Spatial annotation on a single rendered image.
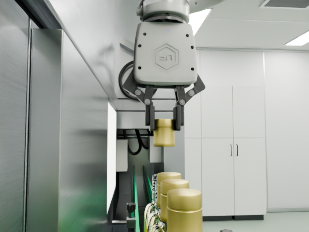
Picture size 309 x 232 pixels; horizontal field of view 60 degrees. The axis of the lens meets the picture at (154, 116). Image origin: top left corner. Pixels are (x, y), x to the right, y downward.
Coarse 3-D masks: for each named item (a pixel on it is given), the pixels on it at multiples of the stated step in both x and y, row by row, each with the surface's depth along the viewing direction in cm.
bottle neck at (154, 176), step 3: (156, 174) 50; (153, 177) 48; (156, 177) 48; (153, 180) 48; (153, 183) 48; (153, 186) 48; (153, 189) 48; (153, 192) 48; (153, 195) 48; (153, 198) 48; (153, 201) 48
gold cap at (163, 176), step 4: (164, 172) 39; (168, 172) 39; (172, 172) 39; (160, 176) 36; (164, 176) 36; (168, 176) 36; (172, 176) 36; (176, 176) 36; (180, 176) 37; (160, 180) 36; (160, 192) 36; (156, 204) 37
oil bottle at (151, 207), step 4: (148, 204) 49; (152, 204) 48; (148, 208) 47; (152, 208) 47; (144, 212) 49; (148, 212) 46; (144, 216) 49; (148, 216) 46; (144, 220) 48; (144, 224) 48; (144, 228) 48
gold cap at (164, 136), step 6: (156, 120) 42; (162, 120) 42; (168, 120) 42; (174, 120) 43; (156, 126) 42; (162, 126) 42; (168, 126) 42; (174, 126) 43; (156, 132) 42; (162, 132) 42; (168, 132) 42; (174, 132) 43; (156, 138) 42; (162, 138) 42; (168, 138) 42; (174, 138) 43; (156, 144) 42; (162, 144) 42; (168, 144) 42; (174, 144) 43
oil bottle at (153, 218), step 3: (153, 213) 43; (156, 213) 42; (150, 216) 42; (153, 216) 41; (156, 216) 41; (147, 219) 44; (150, 219) 41; (153, 219) 41; (156, 219) 41; (147, 222) 43; (150, 222) 41; (153, 222) 40; (156, 222) 40; (147, 225) 42; (150, 225) 40; (153, 225) 40; (147, 228) 42; (150, 228) 40; (147, 231) 41
